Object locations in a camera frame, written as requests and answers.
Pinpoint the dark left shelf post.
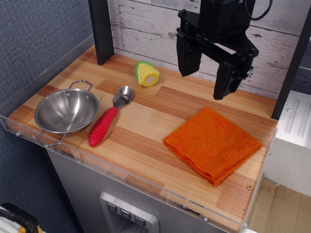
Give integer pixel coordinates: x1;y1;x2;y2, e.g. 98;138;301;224
88;0;114;65

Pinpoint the toy corn cob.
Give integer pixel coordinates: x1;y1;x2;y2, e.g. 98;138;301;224
134;61;160;87

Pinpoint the silver dispenser button panel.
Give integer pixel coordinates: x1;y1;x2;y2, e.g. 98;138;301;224
100;191;160;233

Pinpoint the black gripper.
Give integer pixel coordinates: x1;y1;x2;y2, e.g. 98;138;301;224
176;0;259;100

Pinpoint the dark right shelf post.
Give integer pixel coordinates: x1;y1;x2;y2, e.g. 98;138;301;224
271;9;311;120

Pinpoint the grey toy fridge cabinet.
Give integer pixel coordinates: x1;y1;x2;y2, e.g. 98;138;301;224
48;150;222;233

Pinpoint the clear acrylic table guard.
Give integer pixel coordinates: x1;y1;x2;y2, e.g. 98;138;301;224
0;34;278;233

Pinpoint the white cabinet at right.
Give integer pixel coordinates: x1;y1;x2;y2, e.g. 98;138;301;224
263;91;311;196

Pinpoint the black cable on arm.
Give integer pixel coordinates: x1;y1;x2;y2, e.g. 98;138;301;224
244;0;273;21

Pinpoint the steel bowl with handles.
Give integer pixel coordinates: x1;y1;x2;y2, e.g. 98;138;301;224
34;80;99;148

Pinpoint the red handled metal spoon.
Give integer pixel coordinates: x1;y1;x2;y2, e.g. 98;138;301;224
88;86;133;147

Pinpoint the orange cloth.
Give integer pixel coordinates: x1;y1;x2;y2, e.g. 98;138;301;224
163;107;262;186

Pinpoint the dark shelf post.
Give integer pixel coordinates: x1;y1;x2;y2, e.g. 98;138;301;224
271;9;311;120
88;0;114;65

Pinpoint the black and yellow object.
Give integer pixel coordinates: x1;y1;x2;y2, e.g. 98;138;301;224
0;203;44;233

